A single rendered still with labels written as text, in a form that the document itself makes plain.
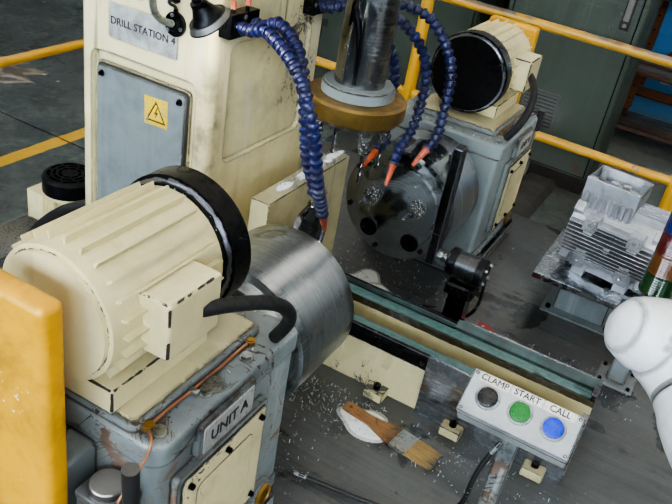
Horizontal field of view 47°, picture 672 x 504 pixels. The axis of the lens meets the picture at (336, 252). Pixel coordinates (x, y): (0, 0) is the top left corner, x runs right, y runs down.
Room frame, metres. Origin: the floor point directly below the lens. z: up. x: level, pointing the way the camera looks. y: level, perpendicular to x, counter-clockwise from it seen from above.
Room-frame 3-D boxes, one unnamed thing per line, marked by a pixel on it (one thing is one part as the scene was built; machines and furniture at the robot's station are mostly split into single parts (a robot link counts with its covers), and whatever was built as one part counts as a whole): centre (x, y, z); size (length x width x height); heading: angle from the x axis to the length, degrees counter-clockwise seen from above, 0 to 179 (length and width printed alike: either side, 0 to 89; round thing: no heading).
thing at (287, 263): (0.98, 0.12, 1.04); 0.37 x 0.25 x 0.25; 156
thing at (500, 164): (1.85, -0.27, 0.99); 0.35 x 0.31 x 0.37; 156
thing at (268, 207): (1.37, 0.12, 0.97); 0.30 x 0.11 x 0.34; 156
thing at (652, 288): (1.36, -0.64, 1.05); 0.06 x 0.06 x 0.04
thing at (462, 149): (1.37, -0.20, 1.12); 0.04 x 0.03 x 0.26; 66
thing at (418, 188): (1.61, -0.16, 1.04); 0.41 x 0.25 x 0.25; 156
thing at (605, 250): (1.60, -0.62, 1.02); 0.20 x 0.19 x 0.19; 59
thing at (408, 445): (1.06, -0.16, 0.80); 0.21 x 0.05 x 0.01; 58
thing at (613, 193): (1.62, -0.59, 1.11); 0.12 x 0.11 x 0.07; 59
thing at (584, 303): (1.62, -0.61, 0.86); 0.27 x 0.24 x 0.12; 156
